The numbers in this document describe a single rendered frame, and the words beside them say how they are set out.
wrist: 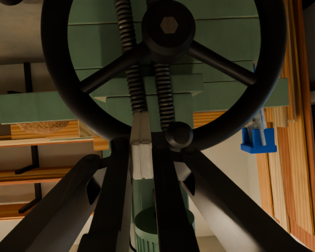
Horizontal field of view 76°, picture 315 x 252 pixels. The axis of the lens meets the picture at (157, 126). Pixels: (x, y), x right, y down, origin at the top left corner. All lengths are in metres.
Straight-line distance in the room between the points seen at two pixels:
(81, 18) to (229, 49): 0.31
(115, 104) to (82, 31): 0.20
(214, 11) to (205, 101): 0.19
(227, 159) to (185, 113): 2.85
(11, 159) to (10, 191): 0.48
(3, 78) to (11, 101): 3.23
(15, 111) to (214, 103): 0.41
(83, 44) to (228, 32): 0.30
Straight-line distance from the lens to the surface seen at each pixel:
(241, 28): 0.50
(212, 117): 0.60
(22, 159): 3.59
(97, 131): 0.24
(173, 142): 0.18
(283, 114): 1.85
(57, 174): 2.84
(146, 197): 0.72
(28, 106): 0.48
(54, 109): 0.46
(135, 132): 0.15
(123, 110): 0.33
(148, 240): 0.60
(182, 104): 0.33
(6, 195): 3.86
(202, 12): 0.49
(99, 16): 0.48
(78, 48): 0.46
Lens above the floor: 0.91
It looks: 2 degrees up
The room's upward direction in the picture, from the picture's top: 176 degrees clockwise
